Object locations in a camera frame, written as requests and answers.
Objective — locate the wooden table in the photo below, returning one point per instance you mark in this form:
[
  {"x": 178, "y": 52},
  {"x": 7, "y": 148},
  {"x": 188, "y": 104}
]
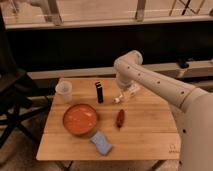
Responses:
[{"x": 148, "y": 131}]

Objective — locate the dark red sausage toy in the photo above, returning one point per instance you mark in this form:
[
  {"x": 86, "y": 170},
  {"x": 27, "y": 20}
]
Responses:
[{"x": 120, "y": 118}]

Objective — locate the black eraser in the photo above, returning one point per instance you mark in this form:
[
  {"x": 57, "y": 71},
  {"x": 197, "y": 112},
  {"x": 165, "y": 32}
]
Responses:
[{"x": 99, "y": 92}]

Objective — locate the orange bowl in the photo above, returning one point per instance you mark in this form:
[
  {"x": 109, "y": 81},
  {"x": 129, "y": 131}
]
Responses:
[{"x": 80, "y": 119}]

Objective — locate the white tube bottle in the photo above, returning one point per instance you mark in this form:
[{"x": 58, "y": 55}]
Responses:
[{"x": 127, "y": 94}]

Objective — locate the blue sponge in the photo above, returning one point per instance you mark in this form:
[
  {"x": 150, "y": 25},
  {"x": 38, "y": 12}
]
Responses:
[{"x": 103, "y": 146}]

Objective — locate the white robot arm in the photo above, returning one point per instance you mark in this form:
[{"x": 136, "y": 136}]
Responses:
[{"x": 196, "y": 105}]

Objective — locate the clear plastic cup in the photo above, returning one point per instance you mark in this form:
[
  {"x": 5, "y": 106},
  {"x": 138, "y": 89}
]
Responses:
[{"x": 64, "y": 89}]

